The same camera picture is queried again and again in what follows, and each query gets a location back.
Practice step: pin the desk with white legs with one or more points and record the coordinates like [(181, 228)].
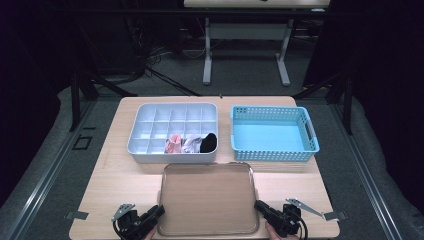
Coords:
[(246, 31)]

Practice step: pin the grey tape tab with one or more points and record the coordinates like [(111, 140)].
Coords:
[(335, 216), (76, 215)]

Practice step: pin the black sock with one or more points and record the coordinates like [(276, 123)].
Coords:
[(209, 143)]

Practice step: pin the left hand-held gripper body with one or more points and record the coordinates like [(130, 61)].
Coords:
[(131, 226)]

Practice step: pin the pink sock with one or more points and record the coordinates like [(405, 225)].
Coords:
[(174, 145)]

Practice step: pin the aluminium floor rail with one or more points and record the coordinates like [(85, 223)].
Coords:
[(50, 173), (366, 180)]

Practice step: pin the person's left hand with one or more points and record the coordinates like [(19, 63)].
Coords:
[(151, 235)]

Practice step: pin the blue perforated plastic basket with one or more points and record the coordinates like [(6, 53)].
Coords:
[(266, 136)]

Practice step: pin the white sock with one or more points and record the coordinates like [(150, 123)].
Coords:
[(191, 145)]

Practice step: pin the black metal stand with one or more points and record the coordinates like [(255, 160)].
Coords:
[(76, 100), (348, 100)]

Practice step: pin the person's right hand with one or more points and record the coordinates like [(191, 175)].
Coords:
[(275, 236)]

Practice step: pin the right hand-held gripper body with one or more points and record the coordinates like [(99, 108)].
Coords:
[(286, 223)]

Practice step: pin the black horizontal frame bar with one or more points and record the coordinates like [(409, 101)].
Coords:
[(133, 12)]

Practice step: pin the white compartment organizer box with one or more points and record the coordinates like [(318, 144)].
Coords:
[(160, 123)]

